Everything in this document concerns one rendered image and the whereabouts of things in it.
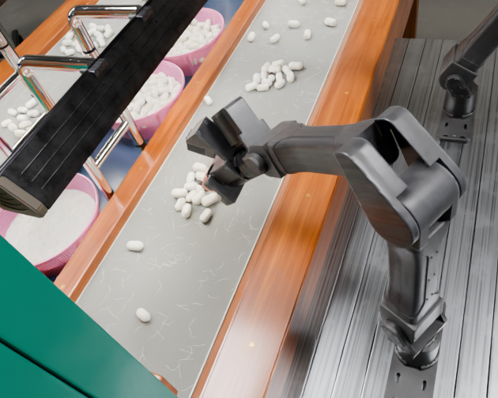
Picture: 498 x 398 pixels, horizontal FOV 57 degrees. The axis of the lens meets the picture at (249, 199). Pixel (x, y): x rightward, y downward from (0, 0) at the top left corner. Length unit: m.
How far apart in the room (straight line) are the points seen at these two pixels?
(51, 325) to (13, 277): 0.03
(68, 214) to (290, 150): 0.65
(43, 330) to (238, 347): 0.57
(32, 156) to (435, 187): 0.50
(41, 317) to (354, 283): 0.74
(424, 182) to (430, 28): 2.28
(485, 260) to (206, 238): 0.53
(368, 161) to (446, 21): 2.36
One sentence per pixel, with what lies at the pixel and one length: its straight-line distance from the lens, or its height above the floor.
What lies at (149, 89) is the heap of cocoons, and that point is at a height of 0.74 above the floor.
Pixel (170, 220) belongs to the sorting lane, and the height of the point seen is 0.74.
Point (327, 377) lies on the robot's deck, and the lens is 0.84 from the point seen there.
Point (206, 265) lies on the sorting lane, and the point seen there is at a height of 0.74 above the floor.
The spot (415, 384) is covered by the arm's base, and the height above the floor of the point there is 0.68.
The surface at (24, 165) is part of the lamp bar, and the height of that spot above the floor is 1.10.
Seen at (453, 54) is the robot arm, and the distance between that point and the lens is 1.11.
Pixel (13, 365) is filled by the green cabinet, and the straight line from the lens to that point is 0.23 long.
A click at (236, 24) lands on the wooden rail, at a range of 1.46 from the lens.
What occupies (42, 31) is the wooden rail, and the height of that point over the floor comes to 0.77.
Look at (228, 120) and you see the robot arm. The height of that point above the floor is 1.00.
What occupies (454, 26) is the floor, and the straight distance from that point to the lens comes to 2.77.
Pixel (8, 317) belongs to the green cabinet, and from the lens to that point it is 0.21.
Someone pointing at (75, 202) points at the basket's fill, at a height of 0.73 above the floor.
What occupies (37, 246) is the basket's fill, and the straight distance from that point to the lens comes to 1.12.
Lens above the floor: 1.47
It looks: 49 degrees down
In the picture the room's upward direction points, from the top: 18 degrees counter-clockwise
